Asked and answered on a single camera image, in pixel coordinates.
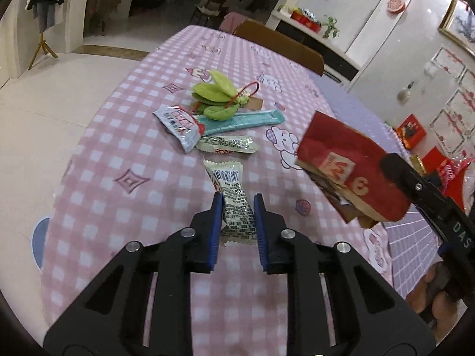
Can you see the small potted plant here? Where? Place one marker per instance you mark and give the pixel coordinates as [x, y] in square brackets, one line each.
[330, 26]

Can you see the white and black cabinet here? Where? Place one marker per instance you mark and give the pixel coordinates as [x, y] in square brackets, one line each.
[315, 39]

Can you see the dark chair with cushion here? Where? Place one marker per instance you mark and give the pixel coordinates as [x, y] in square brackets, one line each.
[207, 7]

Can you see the gold framed pale picture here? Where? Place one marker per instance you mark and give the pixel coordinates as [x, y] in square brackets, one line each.
[464, 22]

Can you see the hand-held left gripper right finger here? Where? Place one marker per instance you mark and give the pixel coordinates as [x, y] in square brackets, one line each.
[259, 230]

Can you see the long teal packet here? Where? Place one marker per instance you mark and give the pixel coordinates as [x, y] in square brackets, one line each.
[252, 118]

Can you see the person's right hand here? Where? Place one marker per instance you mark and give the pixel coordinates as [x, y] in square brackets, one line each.
[443, 311]

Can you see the brown wooden chair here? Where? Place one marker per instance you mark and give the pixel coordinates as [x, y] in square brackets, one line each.
[282, 44]

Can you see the red plastic wrapper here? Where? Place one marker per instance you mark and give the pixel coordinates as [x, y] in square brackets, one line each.
[454, 176]

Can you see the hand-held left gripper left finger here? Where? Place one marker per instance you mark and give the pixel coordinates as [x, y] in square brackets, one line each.
[217, 230]

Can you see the red bordered wall paper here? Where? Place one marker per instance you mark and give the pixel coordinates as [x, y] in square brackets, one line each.
[451, 129]
[464, 102]
[447, 63]

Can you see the white green patterned snack wrapper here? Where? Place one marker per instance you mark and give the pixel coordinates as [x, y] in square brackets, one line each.
[233, 207]

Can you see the red and black box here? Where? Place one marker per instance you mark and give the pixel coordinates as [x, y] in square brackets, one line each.
[410, 130]

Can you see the grey garment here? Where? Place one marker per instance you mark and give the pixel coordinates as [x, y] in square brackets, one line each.
[46, 16]

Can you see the pink blanket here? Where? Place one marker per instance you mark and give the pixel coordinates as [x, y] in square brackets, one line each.
[233, 22]

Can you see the blue plastic bucket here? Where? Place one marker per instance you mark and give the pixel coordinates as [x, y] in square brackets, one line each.
[40, 243]

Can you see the white hanging ornament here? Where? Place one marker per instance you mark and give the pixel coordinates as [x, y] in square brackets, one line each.
[404, 93]

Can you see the plain red box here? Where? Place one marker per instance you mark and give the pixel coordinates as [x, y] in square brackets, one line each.
[434, 156]

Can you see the red gift box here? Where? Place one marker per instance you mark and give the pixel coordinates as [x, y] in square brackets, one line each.
[306, 20]

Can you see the wooden coat rack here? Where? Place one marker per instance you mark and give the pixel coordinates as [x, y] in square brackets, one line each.
[42, 46]

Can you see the red paper bag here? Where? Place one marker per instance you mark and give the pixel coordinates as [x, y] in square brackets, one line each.
[334, 144]

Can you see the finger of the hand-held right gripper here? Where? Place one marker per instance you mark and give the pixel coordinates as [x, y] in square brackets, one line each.
[404, 178]

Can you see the green and white flat wrapper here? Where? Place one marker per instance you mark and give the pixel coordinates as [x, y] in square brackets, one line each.
[226, 144]

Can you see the white and red snack packet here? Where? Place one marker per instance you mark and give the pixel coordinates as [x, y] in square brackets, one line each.
[178, 122]

